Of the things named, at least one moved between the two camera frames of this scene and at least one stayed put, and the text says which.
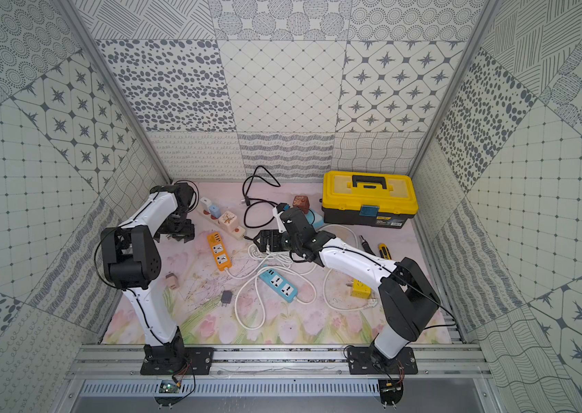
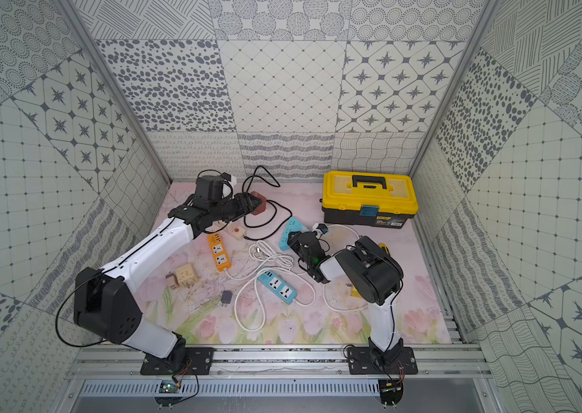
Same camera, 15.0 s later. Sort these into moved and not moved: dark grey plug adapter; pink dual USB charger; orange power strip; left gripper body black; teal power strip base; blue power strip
Moved: teal power strip base; left gripper body black
Not moved: orange power strip; dark grey plug adapter; pink dual USB charger; blue power strip
